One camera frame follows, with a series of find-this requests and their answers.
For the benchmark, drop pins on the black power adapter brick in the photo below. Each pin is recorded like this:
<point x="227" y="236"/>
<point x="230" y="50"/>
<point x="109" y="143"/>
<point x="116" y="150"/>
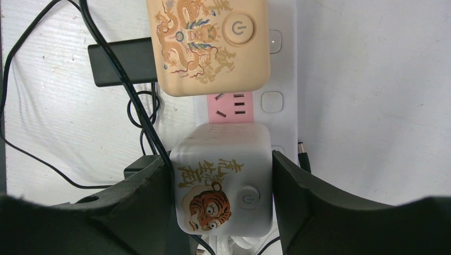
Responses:
<point x="139" y="164"/>

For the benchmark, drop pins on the small black adapter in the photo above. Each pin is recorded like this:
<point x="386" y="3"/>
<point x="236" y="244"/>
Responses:
<point x="135" y="55"/>

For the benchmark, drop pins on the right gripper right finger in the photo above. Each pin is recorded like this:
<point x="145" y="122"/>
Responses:
<point x="315" y="217"/>

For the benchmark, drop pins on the tan cube adapter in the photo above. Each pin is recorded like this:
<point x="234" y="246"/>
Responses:
<point x="210" y="47"/>

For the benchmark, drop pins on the long white power strip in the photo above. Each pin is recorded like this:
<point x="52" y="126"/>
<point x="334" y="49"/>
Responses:
<point x="276" y="103"/>

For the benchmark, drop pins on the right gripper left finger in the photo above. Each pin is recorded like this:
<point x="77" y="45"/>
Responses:
<point x="134" y="216"/>

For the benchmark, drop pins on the white cartoon cube adapter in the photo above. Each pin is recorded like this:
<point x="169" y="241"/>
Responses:
<point x="223" y="180"/>

